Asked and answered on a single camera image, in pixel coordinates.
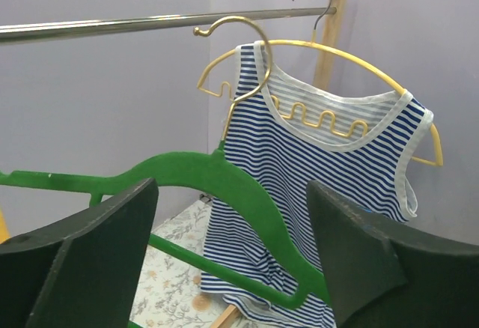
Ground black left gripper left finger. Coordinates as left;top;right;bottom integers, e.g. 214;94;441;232
1;179;159;327

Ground yellow plastic hanger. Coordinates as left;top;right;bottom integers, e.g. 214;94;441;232
0;210;10;243

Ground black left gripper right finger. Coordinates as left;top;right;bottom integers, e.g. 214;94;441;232
307;181;478;327

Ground green plastic hanger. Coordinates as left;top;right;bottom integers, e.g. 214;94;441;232
1;140;331;309

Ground navy white striped tank top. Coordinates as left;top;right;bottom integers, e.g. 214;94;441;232
201;41;433;327

